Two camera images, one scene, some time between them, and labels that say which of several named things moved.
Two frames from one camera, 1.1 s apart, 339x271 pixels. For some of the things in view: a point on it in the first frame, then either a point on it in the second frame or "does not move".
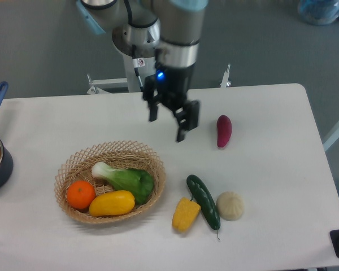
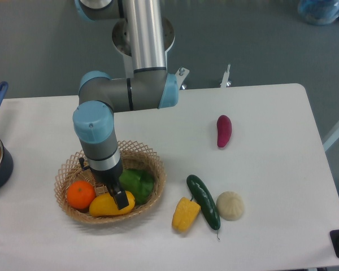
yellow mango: [112, 202] does not move
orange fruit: [81, 194] does not move
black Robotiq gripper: [172, 84] to [111, 178]
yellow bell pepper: [185, 214] does not move
